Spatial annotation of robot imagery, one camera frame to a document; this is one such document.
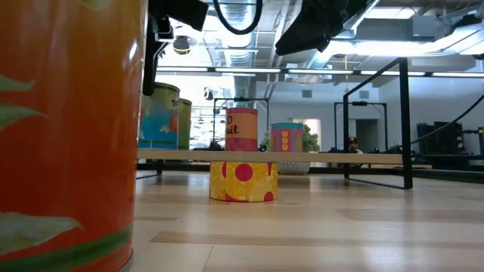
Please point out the short yellow can red dots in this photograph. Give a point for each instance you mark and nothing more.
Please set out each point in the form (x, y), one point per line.
(244, 181)

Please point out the silver ventilation duct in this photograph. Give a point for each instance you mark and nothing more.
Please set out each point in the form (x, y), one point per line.
(236, 56)

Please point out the black round ceiling fixture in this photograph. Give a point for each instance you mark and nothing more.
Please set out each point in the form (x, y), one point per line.
(181, 44)

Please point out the ceiling light strip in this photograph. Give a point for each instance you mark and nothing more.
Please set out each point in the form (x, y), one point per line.
(319, 72)
(457, 74)
(181, 69)
(247, 70)
(391, 73)

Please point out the orange can green leaves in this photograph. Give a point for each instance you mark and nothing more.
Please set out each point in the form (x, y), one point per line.
(68, 132)

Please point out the olive green can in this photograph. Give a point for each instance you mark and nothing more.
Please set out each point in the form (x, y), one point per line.
(184, 124)

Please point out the pale succulent plant white pot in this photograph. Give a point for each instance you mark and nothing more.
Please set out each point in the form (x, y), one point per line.
(295, 169)

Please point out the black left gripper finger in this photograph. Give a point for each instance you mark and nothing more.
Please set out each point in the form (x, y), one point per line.
(149, 64)

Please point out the blue label can silver lid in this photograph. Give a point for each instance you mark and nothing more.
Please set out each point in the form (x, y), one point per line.
(159, 121)

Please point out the black cabinet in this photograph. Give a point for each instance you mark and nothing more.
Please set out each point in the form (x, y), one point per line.
(440, 140)

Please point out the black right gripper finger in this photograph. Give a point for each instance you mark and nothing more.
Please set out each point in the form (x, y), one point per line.
(306, 38)

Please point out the pink and teal can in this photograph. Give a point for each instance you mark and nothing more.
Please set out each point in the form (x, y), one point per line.
(286, 136)

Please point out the red and orange fruit can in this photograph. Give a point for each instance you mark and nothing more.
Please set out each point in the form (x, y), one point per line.
(241, 128)

